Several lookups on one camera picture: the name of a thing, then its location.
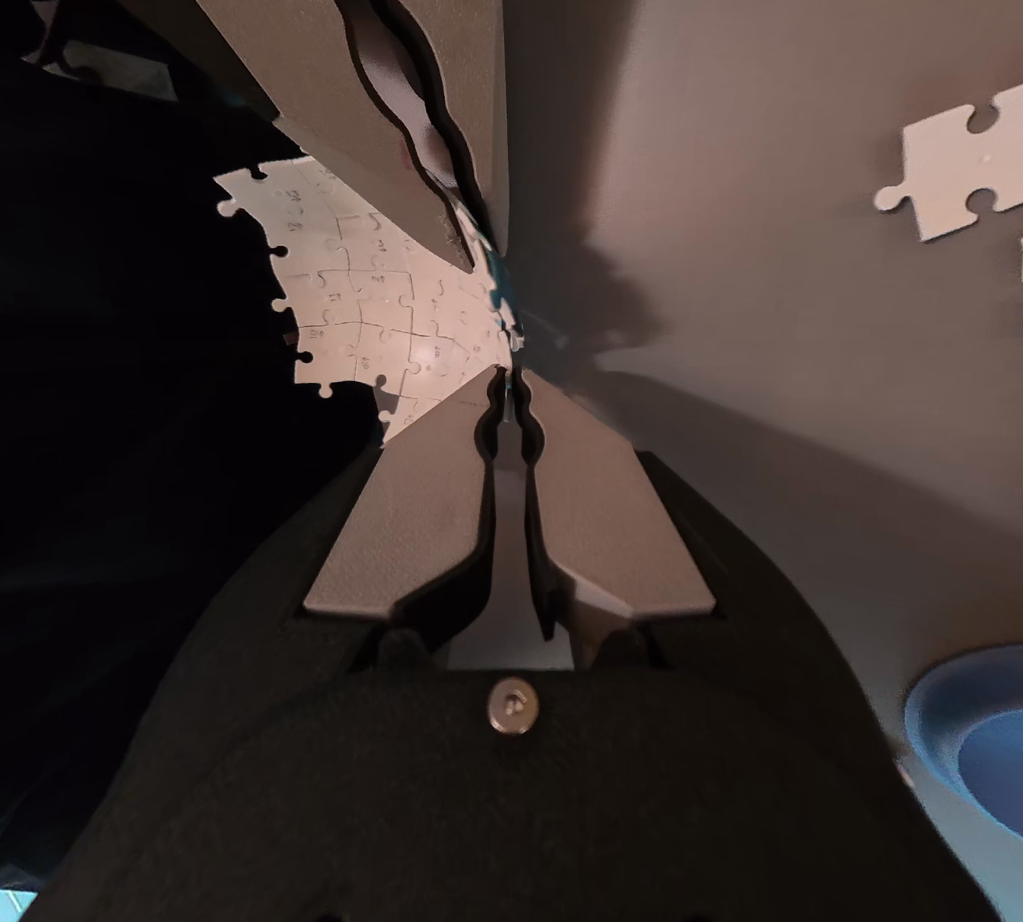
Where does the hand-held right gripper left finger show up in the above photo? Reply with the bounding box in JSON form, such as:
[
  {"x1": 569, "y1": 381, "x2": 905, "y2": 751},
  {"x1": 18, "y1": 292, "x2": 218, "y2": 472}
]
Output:
[{"x1": 302, "y1": 366, "x2": 509, "y2": 653}]

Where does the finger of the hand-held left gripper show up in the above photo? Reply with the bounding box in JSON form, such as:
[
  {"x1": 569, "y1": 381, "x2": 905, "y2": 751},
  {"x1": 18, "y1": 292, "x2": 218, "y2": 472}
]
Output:
[
  {"x1": 120, "y1": 0, "x2": 481, "y2": 276},
  {"x1": 347, "y1": 0, "x2": 513, "y2": 256}
]

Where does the person's dark-clothed torso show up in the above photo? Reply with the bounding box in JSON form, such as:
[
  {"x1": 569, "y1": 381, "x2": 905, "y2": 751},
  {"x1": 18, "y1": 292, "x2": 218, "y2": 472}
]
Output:
[{"x1": 0, "y1": 59, "x2": 385, "y2": 891}]

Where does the blue bowl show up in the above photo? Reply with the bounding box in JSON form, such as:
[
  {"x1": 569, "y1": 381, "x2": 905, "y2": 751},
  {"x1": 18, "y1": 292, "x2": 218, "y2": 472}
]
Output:
[{"x1": 902, "y1": 644, "x2": 1023, "y2": 843}]

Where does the partly built puzzle ball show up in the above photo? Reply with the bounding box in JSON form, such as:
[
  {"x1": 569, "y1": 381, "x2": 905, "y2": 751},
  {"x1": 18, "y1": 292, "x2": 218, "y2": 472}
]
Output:
[{"x1": 214, "y1": 157, "x2": 527, "y2": 445}]

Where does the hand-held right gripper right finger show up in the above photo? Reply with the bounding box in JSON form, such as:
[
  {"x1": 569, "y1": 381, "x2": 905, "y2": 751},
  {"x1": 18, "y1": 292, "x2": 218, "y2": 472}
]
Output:
[{"x1": 518, "y1": 368, "x2": 718, "y2": 669}]

